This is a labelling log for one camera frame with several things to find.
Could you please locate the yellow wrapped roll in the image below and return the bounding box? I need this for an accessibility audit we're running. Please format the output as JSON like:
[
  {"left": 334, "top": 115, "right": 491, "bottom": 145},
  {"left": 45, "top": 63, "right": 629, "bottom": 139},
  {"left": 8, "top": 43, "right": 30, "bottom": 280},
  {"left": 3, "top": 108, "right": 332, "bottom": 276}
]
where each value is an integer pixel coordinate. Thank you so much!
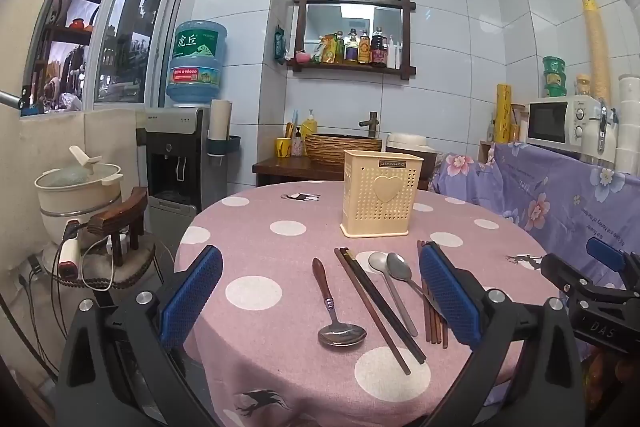
[{"left": 495, "top": 83, "right": 514, "bottom": 144}]

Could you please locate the white power strip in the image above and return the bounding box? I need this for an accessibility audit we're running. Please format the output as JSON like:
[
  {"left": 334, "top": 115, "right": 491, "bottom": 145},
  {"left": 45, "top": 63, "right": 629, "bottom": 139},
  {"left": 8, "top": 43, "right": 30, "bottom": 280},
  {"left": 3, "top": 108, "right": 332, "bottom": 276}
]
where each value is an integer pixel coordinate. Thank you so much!
[{"left": 57, "top": 219, "right": 84, "bottom": 281}]

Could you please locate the dark wooden mirror shelf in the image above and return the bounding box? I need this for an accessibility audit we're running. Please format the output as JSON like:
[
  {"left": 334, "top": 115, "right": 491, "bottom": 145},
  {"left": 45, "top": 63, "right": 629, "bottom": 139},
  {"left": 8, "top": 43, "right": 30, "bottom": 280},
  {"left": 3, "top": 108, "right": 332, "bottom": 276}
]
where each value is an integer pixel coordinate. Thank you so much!
[{"left": 287, "top": 0, "right": 417, "bottom": 80}]

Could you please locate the white and brown rice cooker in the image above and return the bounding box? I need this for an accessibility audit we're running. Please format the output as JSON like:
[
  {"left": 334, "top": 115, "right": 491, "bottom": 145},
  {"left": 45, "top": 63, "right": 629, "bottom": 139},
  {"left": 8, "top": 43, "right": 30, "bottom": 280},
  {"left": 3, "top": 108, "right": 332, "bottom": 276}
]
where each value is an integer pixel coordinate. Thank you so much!
[{"left": 386, "top": 133, "right": 438, "bottom": 180}]

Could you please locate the green cup stack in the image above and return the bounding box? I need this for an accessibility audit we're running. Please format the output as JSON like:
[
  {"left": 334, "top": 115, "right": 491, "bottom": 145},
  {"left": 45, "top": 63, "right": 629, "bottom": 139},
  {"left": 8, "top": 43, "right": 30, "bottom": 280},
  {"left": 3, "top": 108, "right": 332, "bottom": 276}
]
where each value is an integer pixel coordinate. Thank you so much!
[{"left": 542, "top": 56, "right": 567, "bottom": 98}]

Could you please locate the dark sauce bottle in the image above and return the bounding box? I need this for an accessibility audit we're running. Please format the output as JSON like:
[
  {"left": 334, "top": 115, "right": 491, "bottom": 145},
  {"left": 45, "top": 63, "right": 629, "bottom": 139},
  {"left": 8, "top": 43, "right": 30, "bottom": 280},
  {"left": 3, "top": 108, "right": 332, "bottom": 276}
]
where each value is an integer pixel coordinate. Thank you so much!
[{"left": 370, "top": 27, "right": 389, "bottom": 68}]

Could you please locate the small dark wooden stool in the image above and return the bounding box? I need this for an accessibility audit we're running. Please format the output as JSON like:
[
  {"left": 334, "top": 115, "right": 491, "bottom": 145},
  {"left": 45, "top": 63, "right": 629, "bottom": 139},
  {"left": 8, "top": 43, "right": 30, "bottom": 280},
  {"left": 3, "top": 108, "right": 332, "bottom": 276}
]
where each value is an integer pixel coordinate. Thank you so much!
[{"left": 87, "top": 187, "right": 149, "bottom": 268}]

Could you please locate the woven basket basin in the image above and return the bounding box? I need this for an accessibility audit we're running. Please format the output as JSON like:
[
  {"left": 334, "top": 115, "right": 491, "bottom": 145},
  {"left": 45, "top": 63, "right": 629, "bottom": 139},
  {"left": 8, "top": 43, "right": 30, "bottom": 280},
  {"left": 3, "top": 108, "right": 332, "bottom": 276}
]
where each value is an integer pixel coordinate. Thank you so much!
[{"left": 304, "top": 133, "right": 383, "bottom": 166}]

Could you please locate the dark wooden counter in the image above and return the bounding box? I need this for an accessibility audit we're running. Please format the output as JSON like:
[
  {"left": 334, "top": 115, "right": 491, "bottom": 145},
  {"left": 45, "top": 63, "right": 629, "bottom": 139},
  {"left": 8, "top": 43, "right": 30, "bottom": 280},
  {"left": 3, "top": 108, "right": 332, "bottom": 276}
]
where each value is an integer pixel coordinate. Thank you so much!
[{"left": 252, "top": 154, "right": 431, "bottom": 190}]

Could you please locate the purple floral cloth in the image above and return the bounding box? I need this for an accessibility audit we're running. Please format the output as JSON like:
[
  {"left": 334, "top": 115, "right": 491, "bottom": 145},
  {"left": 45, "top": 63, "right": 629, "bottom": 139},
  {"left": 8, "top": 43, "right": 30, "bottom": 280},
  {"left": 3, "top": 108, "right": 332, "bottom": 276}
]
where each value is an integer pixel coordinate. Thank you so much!
[{"left": 431, "top": 142, "right": 640, "bottom": 408}]

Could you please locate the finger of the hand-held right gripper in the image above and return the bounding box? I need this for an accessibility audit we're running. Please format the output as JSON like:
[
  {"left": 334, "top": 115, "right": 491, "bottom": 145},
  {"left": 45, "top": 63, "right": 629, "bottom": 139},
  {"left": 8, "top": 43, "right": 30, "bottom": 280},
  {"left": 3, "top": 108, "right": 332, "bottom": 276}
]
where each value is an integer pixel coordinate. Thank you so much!
[
  {"left": 541, "top": 252, "right": 602, "bottom": 304},
  {"left": 586, "top": 236, "right": 640, "bottom": 293}
]

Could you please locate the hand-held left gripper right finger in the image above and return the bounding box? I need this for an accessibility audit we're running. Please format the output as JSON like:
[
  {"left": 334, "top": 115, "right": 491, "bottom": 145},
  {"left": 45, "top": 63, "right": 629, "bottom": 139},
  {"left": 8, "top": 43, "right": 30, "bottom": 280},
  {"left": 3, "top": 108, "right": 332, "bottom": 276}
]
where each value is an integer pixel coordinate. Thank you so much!
[{"left": 418, "top": 242, "right": 587, "bottom": 427}]

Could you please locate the pink polka dot tablecloth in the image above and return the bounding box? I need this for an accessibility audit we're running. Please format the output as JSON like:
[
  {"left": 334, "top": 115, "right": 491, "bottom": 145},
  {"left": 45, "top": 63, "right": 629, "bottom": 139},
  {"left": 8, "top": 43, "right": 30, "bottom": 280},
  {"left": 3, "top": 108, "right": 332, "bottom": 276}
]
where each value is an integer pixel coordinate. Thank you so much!
[{"left": 175, "top": 179, "right": 561, "bottom": 427}]

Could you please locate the blue water jug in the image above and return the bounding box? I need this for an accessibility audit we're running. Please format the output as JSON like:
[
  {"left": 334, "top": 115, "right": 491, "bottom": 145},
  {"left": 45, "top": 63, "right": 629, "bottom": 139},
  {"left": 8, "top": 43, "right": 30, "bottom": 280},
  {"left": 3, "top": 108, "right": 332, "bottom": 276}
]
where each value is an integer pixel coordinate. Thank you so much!
[{"left": 166, "top": 21, "right": 228, "bottom": 108}]

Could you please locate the purple label bottle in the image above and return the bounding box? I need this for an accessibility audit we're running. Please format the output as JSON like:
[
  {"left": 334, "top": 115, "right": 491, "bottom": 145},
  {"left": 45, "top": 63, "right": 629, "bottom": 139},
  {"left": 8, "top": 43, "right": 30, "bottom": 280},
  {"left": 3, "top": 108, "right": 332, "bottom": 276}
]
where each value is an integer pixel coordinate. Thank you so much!
[{"left": 345, "top": 28, "right": 362, "bottom": 64}]

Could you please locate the grey water dispenser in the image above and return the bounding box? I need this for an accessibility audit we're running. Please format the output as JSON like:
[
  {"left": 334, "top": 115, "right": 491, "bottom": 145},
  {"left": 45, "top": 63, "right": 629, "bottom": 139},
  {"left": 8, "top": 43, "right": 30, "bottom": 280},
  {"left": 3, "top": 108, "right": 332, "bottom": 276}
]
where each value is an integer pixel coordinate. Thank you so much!
[{"left": 145, "top": 107, "right": 211, "bottom": 253}]

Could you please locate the cream electric pot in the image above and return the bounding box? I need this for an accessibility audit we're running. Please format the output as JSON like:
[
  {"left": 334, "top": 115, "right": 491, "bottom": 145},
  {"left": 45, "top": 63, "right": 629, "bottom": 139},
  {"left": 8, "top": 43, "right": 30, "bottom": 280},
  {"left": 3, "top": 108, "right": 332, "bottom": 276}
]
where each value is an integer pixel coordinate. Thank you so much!
[{"left": 34, "top": 146, "right": 125, "bottom": 253}]

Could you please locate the yellow green seasoning bag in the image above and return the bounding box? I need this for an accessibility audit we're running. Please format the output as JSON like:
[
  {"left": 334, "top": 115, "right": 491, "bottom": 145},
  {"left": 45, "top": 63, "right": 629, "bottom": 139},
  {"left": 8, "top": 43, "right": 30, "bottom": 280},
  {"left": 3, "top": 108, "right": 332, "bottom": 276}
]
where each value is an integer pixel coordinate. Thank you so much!
[{"left": 316, "top": 34, "right": 340, "bottom": 64}]

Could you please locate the green hanging package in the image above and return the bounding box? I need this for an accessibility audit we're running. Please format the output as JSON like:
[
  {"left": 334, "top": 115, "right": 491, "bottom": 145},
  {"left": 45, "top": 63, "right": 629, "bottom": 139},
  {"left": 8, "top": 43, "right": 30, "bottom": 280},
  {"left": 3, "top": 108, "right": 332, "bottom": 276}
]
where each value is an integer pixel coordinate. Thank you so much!
[{"left": 272, "top": 24, "right": 289, "bottom": 64}]

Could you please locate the cream plastic utensil holder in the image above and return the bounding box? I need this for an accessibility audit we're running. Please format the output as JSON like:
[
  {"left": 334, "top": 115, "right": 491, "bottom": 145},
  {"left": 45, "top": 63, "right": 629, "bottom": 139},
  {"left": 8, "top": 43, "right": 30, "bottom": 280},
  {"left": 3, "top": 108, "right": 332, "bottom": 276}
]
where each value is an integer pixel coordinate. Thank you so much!
[{"left": 341, "top": 149, "right": 425, "bottom": 239}]

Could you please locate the bronze faucet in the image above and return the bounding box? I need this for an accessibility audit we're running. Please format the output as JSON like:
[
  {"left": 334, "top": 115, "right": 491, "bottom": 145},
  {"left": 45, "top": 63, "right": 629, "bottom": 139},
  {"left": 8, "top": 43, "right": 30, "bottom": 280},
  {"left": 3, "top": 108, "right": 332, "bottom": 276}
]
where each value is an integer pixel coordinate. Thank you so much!
[{"left": 359, "top": 111, "right": 382, "bottom": 138}]

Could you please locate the wooden handled metal spoon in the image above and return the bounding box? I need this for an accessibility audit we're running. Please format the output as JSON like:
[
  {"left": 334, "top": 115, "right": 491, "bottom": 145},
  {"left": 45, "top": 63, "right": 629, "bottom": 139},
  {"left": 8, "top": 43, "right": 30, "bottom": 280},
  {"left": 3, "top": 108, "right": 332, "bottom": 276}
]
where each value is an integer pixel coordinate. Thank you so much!
[{"left": 312, "top": 257, "right": 367, "bottom": 349}]

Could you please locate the teal cup holder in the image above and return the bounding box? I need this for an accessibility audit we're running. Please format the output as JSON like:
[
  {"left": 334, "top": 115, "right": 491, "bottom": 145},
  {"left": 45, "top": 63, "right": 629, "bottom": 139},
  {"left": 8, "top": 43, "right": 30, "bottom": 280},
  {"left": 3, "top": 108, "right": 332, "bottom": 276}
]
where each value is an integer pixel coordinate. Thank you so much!
[{"left": 207, "top": 135, "right": 242, "bottom": 158}]

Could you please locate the sliding glass window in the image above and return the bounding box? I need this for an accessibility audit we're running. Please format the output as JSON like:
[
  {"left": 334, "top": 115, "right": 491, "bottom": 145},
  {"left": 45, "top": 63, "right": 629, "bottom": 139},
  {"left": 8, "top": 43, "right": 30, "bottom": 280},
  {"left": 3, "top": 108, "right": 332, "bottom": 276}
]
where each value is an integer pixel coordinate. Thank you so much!
[{"left": 20, "top": 0, "right": 188, "bottom": 118}]

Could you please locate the black chopstick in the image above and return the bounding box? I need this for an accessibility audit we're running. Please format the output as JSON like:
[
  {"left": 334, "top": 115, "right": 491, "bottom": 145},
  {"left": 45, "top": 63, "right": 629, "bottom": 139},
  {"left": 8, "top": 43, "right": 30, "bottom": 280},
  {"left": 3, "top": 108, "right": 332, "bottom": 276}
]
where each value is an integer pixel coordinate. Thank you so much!
[
  {"left": 343, "top": 248, "right": 427, "bottom": 364},
  {"left": 334, "top": 248, "right": 412, "bottom": 376}
]

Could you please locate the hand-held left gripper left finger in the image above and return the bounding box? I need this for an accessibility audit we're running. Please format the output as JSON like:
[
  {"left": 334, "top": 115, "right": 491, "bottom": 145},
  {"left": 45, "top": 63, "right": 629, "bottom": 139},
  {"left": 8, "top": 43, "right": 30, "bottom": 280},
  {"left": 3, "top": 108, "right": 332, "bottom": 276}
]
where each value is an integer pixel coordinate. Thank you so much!
[{"left": 50, "top": 244, "right": 224, "bottom": 427}]

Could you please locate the tall yellow cup stack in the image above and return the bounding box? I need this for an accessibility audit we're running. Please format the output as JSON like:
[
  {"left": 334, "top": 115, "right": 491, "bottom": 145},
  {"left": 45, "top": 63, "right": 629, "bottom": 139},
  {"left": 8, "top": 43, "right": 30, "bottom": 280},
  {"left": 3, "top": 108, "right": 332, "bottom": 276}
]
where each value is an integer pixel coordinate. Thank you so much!
[{"left": 580, "top": 0, "right": 614, "bottom": 104}]

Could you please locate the white microwave oven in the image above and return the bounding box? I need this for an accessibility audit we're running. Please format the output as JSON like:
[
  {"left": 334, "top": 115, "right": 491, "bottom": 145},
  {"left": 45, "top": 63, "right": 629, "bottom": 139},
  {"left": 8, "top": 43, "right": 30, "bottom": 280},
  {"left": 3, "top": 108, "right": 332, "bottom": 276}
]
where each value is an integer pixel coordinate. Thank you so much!
[{"left": 525, "top": 96, "right": 608, "bottom": 152}]

